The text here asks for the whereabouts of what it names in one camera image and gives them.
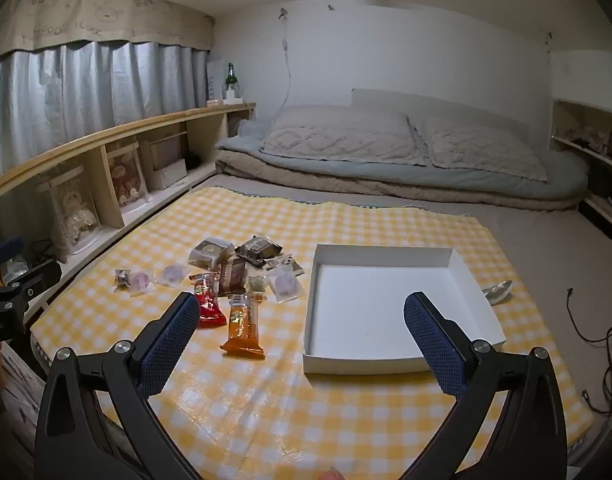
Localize white wall shelf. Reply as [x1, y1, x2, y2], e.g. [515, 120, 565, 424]
[547, 49, 612, 243]

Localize red snack packet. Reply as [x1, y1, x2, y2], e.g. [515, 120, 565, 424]
[192, 272, 227, 329]

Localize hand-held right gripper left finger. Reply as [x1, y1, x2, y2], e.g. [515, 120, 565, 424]
[34, 291, 201, 480]

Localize plush toy in clear bag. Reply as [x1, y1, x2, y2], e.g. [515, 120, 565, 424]
[107, 146, 150, 207]
[50, 169, 100, 257]

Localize black cable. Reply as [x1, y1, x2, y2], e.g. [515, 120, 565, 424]
[565, 286, 612, 414]

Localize grey quilted pillows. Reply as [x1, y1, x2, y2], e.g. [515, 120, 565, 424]
[216, 119, 590, 197]

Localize beige quilted pillow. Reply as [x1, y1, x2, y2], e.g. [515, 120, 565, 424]
[260, 105, 427, 167]
[414, 118, 550, 182]

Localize brown chocolate bar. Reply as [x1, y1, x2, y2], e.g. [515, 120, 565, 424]
[217, 259, 250, 296]

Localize orange snack packet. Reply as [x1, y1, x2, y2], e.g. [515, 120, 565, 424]
[220, 293, 267, 359]

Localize wooden shelf unit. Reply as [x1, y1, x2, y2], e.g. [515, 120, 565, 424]
[0, 102, 257, 323]

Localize beige printed valance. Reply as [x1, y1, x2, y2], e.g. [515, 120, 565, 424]
[0, 0, 215, 54]

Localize clear pink ring candy packet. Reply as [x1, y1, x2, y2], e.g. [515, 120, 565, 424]
[265, 265, 305, 304]
[155, 263, 190, 289]

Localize clear purple candy packet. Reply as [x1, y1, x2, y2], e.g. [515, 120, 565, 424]
[126, 269, 155, 297]

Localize grey curtain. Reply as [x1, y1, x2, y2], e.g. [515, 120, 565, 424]
[0, 39, 209, 182]

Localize yellow checked mat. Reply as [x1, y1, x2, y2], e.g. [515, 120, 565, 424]
[30, 187, 594, 480]

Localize grey bed sheet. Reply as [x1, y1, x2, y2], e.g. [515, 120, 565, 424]
[196, 172, 612, 461]

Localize white cardboard box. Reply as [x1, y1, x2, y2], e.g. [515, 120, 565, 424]
[302, 244, 507, 375]

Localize white patterned snack packet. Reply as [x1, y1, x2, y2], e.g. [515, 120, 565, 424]
[266, 254, 305, 276]

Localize wall hook with cord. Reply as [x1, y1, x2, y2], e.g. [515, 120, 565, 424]
[278, 7, 295, 112]

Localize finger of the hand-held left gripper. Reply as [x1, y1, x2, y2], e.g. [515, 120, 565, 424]
[3, 259, 62, 307]

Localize brown cardboard box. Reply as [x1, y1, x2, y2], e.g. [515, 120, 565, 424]
[144, 136, 189, 192]

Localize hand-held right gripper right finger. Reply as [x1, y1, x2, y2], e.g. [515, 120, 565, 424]
[401, 291, 569, 480]

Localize crumpled silver wrapper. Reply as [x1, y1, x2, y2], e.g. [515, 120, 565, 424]
[481, 279, 515, 307]

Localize beige folded futon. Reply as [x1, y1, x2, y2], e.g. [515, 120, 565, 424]
[215, 151, 587, 212]

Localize white upright board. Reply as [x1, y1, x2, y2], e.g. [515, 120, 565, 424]
[206, 55, 229, 107]

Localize beige round waffle packet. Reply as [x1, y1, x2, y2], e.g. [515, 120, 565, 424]
[188, 238, 235, 267]

